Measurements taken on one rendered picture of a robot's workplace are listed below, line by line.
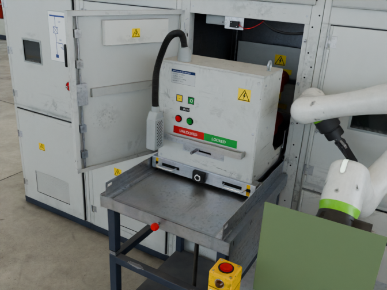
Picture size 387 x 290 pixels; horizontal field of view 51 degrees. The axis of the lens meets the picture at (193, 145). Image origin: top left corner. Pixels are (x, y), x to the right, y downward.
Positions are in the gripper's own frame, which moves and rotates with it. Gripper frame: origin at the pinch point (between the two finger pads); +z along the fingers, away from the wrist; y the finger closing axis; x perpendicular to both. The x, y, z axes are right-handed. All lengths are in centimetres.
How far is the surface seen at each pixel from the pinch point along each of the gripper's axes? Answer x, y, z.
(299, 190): -25.7, -27.3, 2.2
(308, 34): 16, -11, -58
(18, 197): -218, -129, -87
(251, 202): -44.3, 7.3, -13.7
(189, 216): -67, 18, -25
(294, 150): -16.8, -24.1, -16.5
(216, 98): -32, 4, -58
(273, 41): 13, -100, -70
